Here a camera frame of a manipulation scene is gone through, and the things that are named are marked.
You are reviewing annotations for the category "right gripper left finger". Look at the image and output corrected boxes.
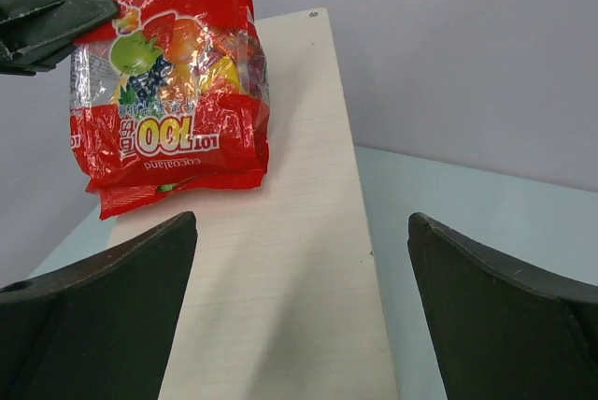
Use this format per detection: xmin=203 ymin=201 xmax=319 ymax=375
xmin=1 ymin=211 xmax=197 ymax=399

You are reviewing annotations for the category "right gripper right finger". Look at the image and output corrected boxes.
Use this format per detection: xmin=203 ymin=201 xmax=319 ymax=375
xmin=407 ymin=213 xmax=597 ymax=399

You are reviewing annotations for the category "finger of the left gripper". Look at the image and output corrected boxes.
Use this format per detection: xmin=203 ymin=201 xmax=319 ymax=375
xmin=1 ymin=0 xmax=119 ymax=76

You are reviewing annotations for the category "red candy bag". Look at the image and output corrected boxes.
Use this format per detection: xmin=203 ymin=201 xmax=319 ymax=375
xmin=70 ymin=0 xmax=270 ymax=219

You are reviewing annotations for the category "white two-tier shelf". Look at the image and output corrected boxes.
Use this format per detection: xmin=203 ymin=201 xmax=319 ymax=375
xmin=37 ymin=8 xmax=398 ymax=399

